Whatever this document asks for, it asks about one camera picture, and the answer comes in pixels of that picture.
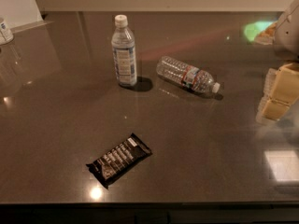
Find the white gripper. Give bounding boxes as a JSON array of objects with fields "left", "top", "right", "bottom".
[{"left": 255, "top": 0, "right": 299, "bottom": 124}]

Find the red label water bottle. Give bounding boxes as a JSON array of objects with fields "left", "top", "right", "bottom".
[{"left": 156, "top": 56, "right": 221, "bottom": 93}]

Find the upright blue label water bottle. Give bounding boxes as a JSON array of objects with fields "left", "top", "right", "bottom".
[{"left": 111, "top": 15, "right": 137, "bottom": 87}]

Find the black snack bar wrapper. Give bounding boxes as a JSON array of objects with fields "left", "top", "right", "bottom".
[{"left": 87, "top": 133, "right": 152, "bottom": 189}]

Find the white container at left edge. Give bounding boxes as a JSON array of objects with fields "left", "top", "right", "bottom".
[{"left": 0, "top": 17, "right": 14, "bottom": 45}]

